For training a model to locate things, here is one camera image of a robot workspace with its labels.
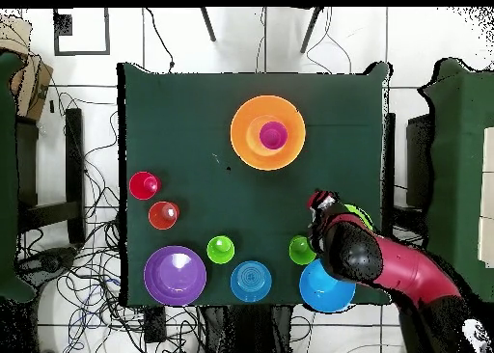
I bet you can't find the green bowl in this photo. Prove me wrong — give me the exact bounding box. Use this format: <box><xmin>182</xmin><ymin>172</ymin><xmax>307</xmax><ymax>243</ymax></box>
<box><xmin>343</xmin><ymin>203</ymin><xmax>374</xmax><ymax>231</ymax></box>

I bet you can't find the purple cup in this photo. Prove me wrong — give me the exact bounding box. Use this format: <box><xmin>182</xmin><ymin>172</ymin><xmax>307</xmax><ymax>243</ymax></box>
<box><xmin>259</xmin><ymin>121</ymin><xmax>289</xmax><ymax>150</ymax></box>

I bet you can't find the orange bowl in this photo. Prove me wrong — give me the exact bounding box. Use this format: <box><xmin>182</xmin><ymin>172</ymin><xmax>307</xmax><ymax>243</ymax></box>
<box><xmin>230</xmin><ymin>95</ymin><xmax>307</xmax><ymax>172</ymax></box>

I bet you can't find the plain green cup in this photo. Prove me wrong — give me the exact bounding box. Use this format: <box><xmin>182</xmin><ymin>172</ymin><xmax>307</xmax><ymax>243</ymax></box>
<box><xmin>288</xmin><ymin>234</ymin><xmax>317</xmax><ymax>266</ymax></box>

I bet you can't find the large blue bowl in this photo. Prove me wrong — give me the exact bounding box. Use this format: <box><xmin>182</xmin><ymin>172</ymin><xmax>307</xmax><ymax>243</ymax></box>
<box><xmin>298</xmin><ymin>258</ymin><xmax>357</xmax><ymax>313</ymax></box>

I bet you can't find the small blue bowl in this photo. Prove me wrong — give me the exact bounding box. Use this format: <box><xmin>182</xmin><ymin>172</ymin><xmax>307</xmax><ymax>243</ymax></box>
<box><xmin>230</xmin><ymin>260</ymin><xmax>273</xmax><ymax>304</ymax></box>

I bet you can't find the stepped green cup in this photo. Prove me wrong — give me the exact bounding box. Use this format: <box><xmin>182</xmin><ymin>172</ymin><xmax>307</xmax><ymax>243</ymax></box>
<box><xmin>206</xmin><ymin>234</ymin><xmax>235</xmax><ymax>265</ymax></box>

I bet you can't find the green cloth covered side table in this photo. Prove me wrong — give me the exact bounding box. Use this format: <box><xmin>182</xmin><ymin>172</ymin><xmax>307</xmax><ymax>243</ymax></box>
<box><xmin>418</xmin><ymin>57</ymin><xmax>494</xmax><ymax>304</ymax></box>
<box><xmin>0</xmin><ymin>51</ymin><xmax>38</xmax><ymax>304</ymax></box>

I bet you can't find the dark green table cloth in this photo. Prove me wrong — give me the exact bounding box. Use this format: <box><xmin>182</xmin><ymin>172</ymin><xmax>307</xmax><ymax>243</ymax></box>
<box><xmin>117</xmin><ymin>61</ymin><xmax>393</xmax><ymax>308</ymax></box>

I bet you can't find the orange cup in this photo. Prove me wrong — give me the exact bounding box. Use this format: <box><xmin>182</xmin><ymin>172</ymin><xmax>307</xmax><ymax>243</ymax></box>
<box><xmin>148</xmin><ymin>201</ymin><xmax>181</xmax><ymax>231</ymax></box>

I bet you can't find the purple bowl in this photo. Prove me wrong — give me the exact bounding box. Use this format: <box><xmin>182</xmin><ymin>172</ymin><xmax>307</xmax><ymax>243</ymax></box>
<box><xmin>143</xmin><ymin>245</ymin><xmax>208</xmax><ymax>307</ymax></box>

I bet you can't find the black tripod leg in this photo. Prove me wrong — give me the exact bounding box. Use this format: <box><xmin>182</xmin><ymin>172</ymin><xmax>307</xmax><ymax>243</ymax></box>
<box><xmin>199</xmin><ymin>7</ymin><xmax>217</xmax><ymax>42</ymax></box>
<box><xmin>299</xmin><ymin>7</ymin><xmax>322</xmax><ymax>54</ymax></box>

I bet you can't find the red cup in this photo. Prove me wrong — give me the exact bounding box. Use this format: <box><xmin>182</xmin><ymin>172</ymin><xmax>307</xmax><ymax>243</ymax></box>
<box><xmin>127</xmin><ymin>171</ymin><xmax>162</xmax><ymax>202</ymax></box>

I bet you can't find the black power adapter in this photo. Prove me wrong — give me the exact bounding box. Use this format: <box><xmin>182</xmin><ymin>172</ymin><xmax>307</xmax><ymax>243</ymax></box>
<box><xmin>143</xmin><ymin>306</ymin><xmax>168</xmax><ymax>344</ymax></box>

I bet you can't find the grey base with knob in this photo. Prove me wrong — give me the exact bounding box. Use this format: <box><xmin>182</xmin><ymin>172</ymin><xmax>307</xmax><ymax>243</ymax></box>
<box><xmin>20</xmin><ymin>246</ymin><xmax>78</xmax><ymax>288</ymax></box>

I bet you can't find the cardboard box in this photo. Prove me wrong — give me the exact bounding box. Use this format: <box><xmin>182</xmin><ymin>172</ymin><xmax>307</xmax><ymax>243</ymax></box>
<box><xmin>0</xmin><ymin>14</ymin><xmax>54</xmax><ymax>122</ymax></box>

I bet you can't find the black stand frame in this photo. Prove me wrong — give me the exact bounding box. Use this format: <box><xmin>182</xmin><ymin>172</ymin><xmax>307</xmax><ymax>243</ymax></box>
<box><xmin>381</xmin><ymin>112</ymin><xmax>433</xmax><ymax>242</ymax></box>
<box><xmin>14</xmin><ymin>107</ymin><xmax>87</xmax><ymax>246</ymax></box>

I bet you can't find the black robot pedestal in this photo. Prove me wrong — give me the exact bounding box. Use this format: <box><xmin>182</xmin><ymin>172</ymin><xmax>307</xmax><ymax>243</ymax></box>
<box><xmin>204</xmin><ymin>305</ymin><xmax>294</xmax><ymax>353</ymax></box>

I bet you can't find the black cable with plug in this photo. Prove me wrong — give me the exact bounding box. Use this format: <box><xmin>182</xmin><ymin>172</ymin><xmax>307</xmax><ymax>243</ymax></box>
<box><xmin>143</xmin><ymin>7</ymin><xmax>176</xmax><ymax>71</ymax></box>

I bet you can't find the tangle of black cables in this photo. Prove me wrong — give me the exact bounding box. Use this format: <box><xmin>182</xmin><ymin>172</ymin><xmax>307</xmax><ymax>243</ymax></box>
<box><xmin>14</xmin><ymin>92</ymin><xmax>202</xmax><ymax>353</ymax></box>

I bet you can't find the black square floor frame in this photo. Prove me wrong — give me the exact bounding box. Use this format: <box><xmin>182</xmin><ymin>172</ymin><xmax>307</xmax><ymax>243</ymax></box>
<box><xmin>52</xmin><ymin>7</ymin><xmax>111</xmax><ymax>56</ymax></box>

